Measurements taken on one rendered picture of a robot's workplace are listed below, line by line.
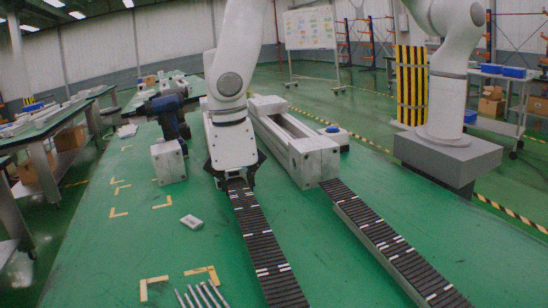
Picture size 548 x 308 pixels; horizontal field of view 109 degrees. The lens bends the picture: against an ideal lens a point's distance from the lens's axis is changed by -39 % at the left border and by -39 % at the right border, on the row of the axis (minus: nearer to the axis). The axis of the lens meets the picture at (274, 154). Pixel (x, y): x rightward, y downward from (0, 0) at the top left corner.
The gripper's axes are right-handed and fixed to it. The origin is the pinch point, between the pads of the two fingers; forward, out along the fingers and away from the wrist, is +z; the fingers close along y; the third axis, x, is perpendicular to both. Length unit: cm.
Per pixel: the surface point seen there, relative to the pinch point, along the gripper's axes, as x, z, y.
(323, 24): 511, -70, 262
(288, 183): 1.8, 3.0, 12.5
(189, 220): -9.0, 2.2, -12.6
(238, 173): 6.2, 0.1, 1.3
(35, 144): 173, 12, -170
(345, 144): 13.4, 0.5, 34.6
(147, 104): 32.8, -17.7, -23.6
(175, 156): 14.2, -4.7, -14.9
